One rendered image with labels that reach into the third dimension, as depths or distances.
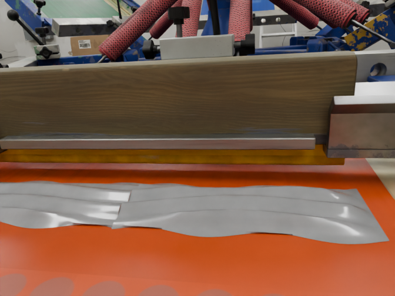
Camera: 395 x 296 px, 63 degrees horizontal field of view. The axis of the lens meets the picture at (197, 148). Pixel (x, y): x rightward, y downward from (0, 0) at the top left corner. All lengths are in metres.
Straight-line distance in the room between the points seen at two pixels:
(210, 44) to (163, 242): 0.41
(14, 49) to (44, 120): 5.28
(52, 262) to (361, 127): 0.24
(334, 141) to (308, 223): 0.08
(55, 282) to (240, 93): 0.19
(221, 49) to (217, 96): 0.29
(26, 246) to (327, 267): 0.19
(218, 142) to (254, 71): 0.07
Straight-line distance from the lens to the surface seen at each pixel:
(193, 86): 0.28
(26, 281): 0.22
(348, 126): 0.28
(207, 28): 1.10
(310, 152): 0.31
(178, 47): 0.57
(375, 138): 0.29
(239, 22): 0.78
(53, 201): 0.28
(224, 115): 0.28
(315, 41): 0.92
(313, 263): 0.20
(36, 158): 0.38
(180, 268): 0.20
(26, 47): 5.50
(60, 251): 0.23
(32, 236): 0.26
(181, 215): 0.23
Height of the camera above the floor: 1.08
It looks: 19 degrees down
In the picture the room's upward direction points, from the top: 4 degrees counter-clockwise
